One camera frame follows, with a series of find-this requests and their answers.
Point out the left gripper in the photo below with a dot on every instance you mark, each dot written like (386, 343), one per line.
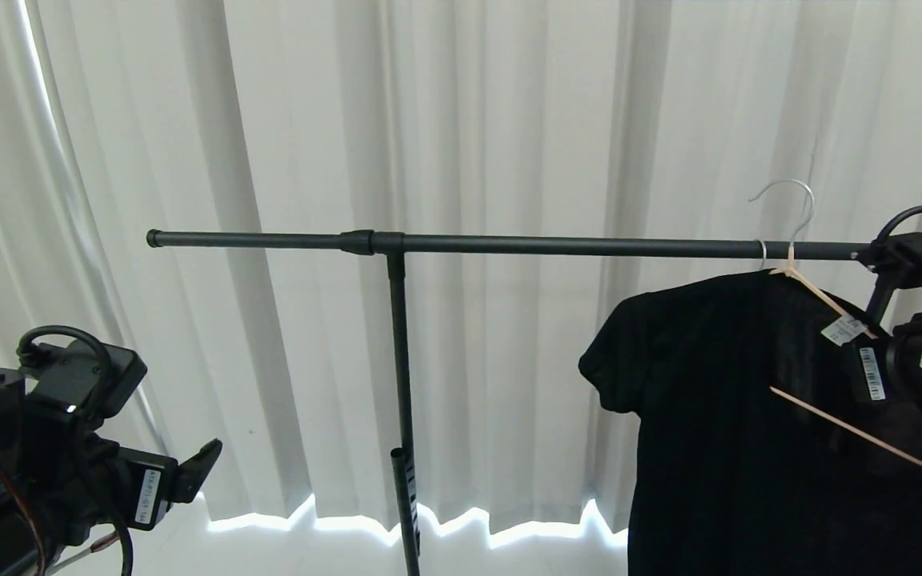
(109, 492)

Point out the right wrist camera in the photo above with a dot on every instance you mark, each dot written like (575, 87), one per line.
(909, 252)

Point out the black garment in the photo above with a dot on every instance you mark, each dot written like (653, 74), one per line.
(709, 448)

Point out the black clothes rack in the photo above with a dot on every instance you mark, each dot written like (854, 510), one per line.
(509, 244)

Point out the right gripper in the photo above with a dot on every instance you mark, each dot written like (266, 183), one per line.
(901, 364)

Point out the pink clothes hanger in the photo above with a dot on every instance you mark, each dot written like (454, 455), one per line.
(793, 264)
(763, 254)

